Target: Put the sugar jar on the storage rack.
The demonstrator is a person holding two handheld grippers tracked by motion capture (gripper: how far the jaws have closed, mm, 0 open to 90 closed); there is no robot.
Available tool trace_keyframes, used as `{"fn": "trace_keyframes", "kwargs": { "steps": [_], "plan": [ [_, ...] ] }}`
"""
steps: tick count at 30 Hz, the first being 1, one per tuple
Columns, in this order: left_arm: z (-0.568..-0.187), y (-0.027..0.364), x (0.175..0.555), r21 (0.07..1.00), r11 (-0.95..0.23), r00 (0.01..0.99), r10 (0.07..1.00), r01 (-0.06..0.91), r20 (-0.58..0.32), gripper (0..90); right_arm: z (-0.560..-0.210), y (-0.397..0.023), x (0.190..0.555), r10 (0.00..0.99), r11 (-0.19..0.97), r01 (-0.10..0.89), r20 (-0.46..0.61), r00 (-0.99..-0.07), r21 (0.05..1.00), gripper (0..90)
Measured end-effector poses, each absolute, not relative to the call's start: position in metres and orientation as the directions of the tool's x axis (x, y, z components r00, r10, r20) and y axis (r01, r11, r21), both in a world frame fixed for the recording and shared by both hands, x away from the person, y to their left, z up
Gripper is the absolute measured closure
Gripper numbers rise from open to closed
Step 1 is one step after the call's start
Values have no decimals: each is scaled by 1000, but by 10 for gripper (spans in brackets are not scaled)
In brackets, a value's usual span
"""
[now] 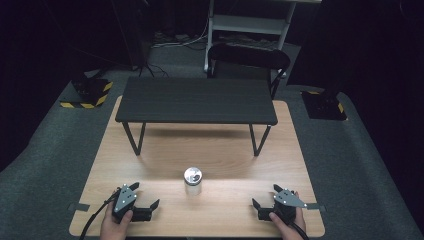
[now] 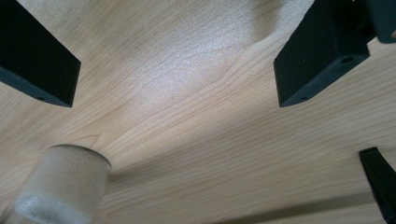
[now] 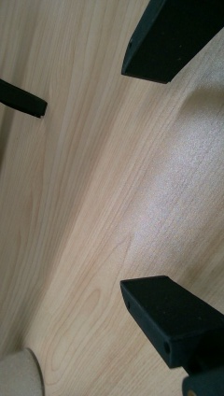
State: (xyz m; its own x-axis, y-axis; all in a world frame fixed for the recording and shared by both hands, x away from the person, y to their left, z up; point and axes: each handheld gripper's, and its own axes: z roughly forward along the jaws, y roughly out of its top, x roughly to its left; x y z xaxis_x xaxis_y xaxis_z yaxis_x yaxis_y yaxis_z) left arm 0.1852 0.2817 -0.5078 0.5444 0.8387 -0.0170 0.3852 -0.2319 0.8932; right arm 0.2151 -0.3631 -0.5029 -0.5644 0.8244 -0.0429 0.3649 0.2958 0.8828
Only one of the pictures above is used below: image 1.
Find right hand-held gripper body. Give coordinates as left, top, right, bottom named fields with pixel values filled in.
left=257, top=188, right=308, bottom=225

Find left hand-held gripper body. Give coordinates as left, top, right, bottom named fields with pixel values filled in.
left=111, top=183, right=153, bottom=224

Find small silver metal can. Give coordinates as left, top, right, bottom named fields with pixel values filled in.
left=183, top=166, right=203, bottom=197

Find person's left hand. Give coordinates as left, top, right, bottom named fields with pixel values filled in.
left=99, top=199, right=134, bottom=240

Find person's right hand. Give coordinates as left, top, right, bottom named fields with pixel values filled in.
left=268, top=191, right=307, bottom=240

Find grey tape strip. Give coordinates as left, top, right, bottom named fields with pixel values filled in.
left=305, top=202, right=327, bottom=213
left=67, top=202, right=91, bottom=213

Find black stand base yellow marks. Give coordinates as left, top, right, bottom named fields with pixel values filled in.
left=300, top=89, right=348, bottom=121

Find yellow black striped stand base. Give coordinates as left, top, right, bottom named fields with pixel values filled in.
left=59, top=77, right=114, bottom=110

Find black low shelf with legs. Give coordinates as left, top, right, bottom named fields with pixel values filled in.
left=114, top=76, right=279, bottom=158

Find black chair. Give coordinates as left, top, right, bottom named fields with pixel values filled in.
left=206, top=42, right=292, bottom=101

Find black tripod stand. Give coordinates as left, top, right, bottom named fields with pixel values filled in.
left=109, top=0, right=169, bottom=78

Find black cable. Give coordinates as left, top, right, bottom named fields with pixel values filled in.
left=78, top=189, right=122, bottom=240
left=289, top=221, right=310, bottom=240

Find white floor cable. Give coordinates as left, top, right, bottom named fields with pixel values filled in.
left=151, top=18, right=210, bottom=49

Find white metal stand frame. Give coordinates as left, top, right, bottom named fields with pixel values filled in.
left=203, top=0, right=323, bottom=80

